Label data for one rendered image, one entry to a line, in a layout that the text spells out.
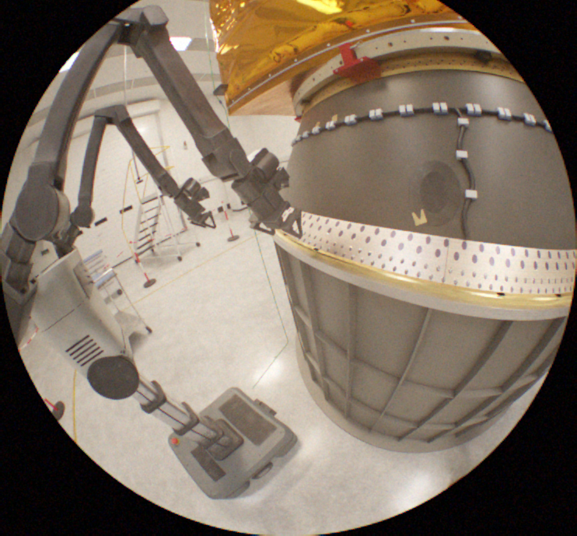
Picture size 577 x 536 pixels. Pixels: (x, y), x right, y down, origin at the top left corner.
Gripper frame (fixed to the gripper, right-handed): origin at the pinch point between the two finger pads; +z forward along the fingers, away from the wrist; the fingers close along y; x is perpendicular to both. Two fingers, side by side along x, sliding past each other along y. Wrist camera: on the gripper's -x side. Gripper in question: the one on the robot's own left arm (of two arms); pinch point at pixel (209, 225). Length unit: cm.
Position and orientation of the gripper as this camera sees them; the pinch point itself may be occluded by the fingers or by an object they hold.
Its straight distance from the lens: 89.6
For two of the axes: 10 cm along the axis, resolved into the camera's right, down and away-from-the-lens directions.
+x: -4.4, 8.2, -3.6
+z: 4.8, 5.6, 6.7
